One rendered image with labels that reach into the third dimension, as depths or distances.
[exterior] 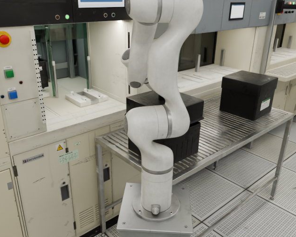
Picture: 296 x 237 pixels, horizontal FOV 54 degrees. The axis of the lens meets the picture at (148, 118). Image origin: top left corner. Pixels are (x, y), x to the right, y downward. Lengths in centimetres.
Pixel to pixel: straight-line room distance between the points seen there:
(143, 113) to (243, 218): 162
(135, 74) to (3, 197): 93
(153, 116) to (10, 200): 99
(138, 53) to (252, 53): 190
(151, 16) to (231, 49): 224
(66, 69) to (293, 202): 217
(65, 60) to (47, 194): 121
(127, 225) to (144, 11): 74
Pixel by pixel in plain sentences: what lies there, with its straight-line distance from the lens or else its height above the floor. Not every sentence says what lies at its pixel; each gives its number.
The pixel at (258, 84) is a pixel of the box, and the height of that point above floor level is 101.
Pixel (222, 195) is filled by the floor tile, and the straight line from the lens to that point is 260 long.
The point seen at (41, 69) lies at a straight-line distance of 208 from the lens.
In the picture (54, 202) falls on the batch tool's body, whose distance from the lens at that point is 185.
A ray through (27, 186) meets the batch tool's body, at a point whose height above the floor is 59.
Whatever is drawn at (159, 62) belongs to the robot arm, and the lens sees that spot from 90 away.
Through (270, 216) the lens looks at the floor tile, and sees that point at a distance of 252.
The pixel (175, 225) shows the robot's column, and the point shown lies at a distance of 115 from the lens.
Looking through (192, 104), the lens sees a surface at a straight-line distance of 143.
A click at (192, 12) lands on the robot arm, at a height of 150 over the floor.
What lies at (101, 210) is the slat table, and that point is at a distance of 202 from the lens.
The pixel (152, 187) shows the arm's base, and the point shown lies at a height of 89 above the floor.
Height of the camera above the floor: 155
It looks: 23 degrees down
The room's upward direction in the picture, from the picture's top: 1 degrees clockwise
